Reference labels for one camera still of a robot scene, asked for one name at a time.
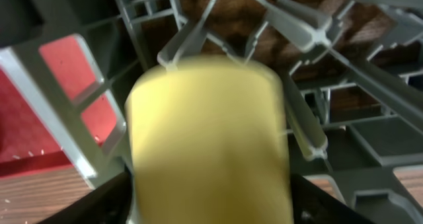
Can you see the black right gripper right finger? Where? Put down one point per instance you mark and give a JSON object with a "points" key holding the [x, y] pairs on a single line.
{"points": [[311, 205]]}

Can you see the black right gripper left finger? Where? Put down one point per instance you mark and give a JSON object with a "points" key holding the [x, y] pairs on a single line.
{"points": [[108, 204]]}

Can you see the yellow plastic cup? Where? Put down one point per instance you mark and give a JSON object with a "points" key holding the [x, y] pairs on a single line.
{"points": [[207, 144]]}

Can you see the grey dishwasher rack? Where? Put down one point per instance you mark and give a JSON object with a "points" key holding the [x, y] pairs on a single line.
{"points": [[352, 70]]}

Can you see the red serving tray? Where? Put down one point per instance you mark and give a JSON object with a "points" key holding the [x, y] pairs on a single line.
{"points": [[27, 147]]}

